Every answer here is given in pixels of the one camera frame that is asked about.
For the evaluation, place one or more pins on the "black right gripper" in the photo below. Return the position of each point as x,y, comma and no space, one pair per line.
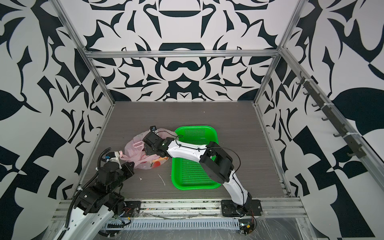
148,149

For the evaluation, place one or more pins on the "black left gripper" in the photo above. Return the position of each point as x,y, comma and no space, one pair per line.
128,170

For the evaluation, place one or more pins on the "pink plastic bag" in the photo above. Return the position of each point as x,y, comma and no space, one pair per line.
134,152

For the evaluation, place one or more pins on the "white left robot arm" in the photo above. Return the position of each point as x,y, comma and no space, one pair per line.
98,206

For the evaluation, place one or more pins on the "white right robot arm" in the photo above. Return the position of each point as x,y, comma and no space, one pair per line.
215,161

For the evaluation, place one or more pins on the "green plastic perforated basket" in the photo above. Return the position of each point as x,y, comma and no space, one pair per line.
188,175

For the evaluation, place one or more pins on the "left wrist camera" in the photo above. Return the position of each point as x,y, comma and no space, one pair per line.
111,156

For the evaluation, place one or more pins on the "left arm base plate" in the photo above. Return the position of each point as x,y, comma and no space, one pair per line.
131,208

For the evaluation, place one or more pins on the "white slotted cable duct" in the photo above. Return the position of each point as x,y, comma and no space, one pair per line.
184,224

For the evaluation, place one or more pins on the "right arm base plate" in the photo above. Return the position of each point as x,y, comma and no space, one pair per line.
231,207

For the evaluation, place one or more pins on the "grey hook rail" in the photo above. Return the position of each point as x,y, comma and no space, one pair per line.
331,115

